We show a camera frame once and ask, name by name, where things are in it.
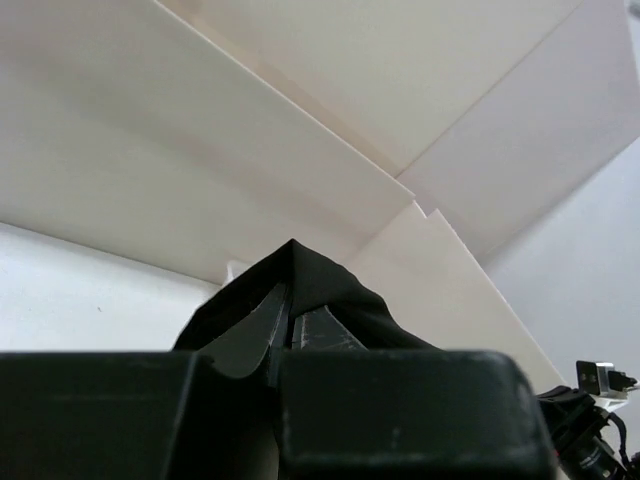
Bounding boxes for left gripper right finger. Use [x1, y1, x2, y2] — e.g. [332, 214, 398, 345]
[278, 308, 557, 479]

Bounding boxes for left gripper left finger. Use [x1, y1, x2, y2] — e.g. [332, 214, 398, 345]
[168, 287, 290, 479]

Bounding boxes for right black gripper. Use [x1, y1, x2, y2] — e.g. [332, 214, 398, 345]
[537, 386, 639, 480]

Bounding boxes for black shorts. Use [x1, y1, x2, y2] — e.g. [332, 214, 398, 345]
[174, 239, 438, 351]

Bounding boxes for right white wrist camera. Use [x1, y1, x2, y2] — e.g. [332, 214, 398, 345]
[576, 361, 639, 412]

